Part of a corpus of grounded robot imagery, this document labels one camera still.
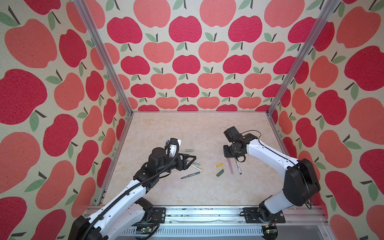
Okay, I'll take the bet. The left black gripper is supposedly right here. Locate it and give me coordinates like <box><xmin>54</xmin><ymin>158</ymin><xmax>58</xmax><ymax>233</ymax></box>
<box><xmin>156</xmin><ymin>152</ymin><xmax>196</xmax><ymax>175</ymax></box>

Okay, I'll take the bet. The pink pen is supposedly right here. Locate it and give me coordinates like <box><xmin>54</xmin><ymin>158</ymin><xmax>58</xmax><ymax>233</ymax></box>
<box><xmin>227</xmin><ymin>158</ymin><xmax>234</xmax><ymax>175</ymax></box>

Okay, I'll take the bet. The dark green pen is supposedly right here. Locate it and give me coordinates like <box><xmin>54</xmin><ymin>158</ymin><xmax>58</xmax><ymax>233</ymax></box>
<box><xmin>181</xmin><ymin>172</ymin><xmax>201</xmax><ymax>179</ymax></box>

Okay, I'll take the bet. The dark green pen cap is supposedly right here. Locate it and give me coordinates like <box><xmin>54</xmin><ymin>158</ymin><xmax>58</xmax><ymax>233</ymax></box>
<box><xmin>216</xmin><ymin>169</ymin><xmax>224</xmax><ymax>177</ymax></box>

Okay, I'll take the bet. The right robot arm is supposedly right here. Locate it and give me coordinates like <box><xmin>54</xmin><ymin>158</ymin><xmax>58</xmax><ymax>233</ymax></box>
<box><xmin>223</xmin><ymin>138</ymin><xmax>321</xmax><ymax>223</ymax></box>

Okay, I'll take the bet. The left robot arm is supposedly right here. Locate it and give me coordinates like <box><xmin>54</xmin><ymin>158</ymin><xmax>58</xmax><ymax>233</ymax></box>
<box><xmin>69</xmin><ymin>145</ymin><xmax>197</xmax><ymax>240</ymax></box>

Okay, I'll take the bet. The white yellow-tipped pen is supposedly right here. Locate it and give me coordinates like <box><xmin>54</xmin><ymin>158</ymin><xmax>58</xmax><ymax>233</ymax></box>
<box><xmin>190</xmin><ymin>165</ymin><xmax>204</xmax><ymax>172</ymax></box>

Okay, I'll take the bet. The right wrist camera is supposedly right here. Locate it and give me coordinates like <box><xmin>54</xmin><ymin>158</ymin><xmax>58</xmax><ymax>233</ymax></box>
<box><xmin>224</xmin><ymin>126</ymin><xmax>247</xmax><ymax>144</ymax></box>

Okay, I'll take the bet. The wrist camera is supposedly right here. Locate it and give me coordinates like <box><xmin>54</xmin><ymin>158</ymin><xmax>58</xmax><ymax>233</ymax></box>
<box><xmin>165</xmin><ymin>138</ymin><xmax>182</xmax><ymax>158</ymax></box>
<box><xmin>224</xmin><ymin>126</ymin><xmax>247</xmax><ymax>144</ymax></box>

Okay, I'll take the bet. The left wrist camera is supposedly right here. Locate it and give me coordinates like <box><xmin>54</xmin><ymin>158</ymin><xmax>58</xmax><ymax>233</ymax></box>
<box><xmin>165</xmin><ymin>138</ymin><xmax>182</xmax><ymax>158</ymax></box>

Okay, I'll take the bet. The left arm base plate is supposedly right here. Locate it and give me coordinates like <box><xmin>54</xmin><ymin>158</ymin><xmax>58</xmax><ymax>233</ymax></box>
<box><xmin>148</xmin><ymin>207</ymin><xmax>167</xmax><ymax>224</ymax></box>

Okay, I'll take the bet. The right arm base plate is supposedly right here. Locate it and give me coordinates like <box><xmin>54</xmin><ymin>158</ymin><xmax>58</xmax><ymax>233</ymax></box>
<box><xmin>239</xmin><ymin>208</ymin><xmax>286</xmax><ymax>224</ymax></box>

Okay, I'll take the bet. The aluminium front rail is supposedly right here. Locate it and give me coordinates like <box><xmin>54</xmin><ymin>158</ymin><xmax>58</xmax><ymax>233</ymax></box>
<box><xmin>74</xmin><ymin>205</ymin><xmax>334</xmax><ymax>240</ymax></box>

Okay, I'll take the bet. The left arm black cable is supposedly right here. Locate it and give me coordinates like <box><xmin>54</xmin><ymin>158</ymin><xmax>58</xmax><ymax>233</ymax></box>
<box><xmin>80</xmin><ymin>137</ymin><xmax>180</xmax><ymax>240</ymax></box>

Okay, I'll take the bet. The right aluminium corner post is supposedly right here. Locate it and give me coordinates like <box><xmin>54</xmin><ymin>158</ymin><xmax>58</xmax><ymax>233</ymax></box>
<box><xmin>267</xmin><ymin>0</ymin><xmax>341</xmax><ymax>117</ymax></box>

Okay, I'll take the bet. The aluminium corner post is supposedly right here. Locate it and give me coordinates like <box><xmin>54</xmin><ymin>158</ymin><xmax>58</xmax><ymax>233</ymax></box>
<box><xmin>74</xmin><ymin>0</ymin><xmax>133</xmax><ymax>117</ymax></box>
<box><xmin>267</xmin><ymin>0</ymin><xmax>341</xmax><ymax>117</ymax></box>

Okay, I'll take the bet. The left aluminium corner post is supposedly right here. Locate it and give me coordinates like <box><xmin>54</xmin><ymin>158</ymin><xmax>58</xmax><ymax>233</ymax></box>
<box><xmin>74</xmin><ymin>0</ymin><xmax>133</xmax><ymax>117</ymax></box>

